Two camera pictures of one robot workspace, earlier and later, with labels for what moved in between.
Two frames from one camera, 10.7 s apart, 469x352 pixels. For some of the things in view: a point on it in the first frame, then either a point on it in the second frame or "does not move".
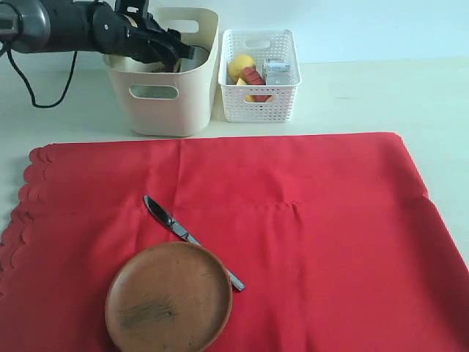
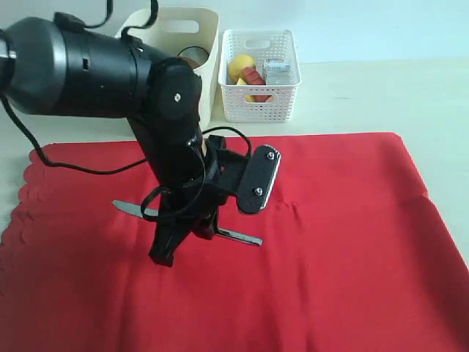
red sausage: (253, 77) does not move
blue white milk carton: (277, 71) does not move
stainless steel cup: (200, 56) does not move
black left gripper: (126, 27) → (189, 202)
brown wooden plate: (168, 296) → (191, 63)
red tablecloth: (335, 238) does not move
